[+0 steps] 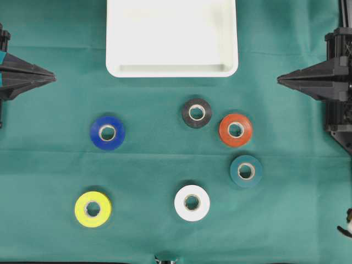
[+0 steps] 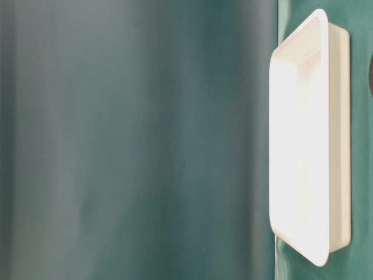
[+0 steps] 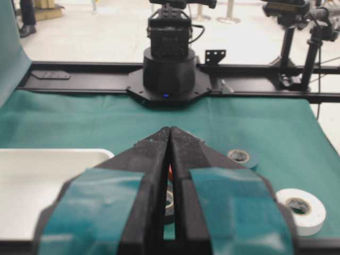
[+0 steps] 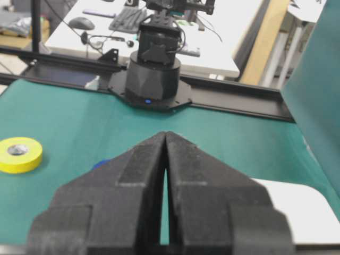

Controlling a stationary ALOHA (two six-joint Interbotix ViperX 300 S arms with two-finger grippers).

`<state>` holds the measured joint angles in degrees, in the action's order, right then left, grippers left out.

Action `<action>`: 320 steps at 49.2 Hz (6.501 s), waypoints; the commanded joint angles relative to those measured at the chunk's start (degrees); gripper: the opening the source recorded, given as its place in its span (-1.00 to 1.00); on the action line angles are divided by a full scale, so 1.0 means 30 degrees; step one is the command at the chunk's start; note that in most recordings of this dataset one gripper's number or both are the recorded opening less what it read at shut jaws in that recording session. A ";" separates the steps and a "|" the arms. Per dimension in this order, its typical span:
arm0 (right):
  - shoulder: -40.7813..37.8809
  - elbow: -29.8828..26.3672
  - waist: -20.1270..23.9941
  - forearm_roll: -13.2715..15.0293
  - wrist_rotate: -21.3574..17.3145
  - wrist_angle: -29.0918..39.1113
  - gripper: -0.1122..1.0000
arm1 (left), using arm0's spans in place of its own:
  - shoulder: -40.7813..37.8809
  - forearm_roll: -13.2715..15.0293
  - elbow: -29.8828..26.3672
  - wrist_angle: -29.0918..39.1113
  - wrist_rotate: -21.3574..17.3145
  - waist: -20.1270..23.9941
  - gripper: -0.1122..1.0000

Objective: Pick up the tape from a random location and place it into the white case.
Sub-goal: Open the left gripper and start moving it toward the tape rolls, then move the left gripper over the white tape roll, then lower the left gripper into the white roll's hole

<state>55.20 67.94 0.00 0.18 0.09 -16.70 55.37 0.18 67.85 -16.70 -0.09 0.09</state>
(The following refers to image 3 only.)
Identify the white tape roll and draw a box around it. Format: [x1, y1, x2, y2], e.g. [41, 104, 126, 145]
[276, 188, 327, 236]

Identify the green table cloth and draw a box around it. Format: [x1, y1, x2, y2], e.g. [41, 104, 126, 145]
[1, 1, 339, 239]

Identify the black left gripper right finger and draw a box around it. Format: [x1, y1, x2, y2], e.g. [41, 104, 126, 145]
[170, 127, 298, 254]

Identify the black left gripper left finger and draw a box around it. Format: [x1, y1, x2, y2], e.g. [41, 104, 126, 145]
[33, 127, 170, 254]

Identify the orange tape roll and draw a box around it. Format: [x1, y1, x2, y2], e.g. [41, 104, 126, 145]
[168, 164, 173, 182]

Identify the white plastic case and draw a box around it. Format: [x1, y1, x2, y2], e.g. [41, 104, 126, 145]
[1, 148, 114, 241]

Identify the teal green tape roll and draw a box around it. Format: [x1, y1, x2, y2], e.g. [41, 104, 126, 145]
[227, 149, 259, 171]

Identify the black camera tripod stand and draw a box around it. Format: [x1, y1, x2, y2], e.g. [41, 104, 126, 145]
[261, 0, 340, 92]

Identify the black tape roll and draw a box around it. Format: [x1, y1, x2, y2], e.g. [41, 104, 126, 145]
[165, 182, 175, 225]

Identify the black mounting rail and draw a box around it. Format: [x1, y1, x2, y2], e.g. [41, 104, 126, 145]
[17, 62, 339, 107]

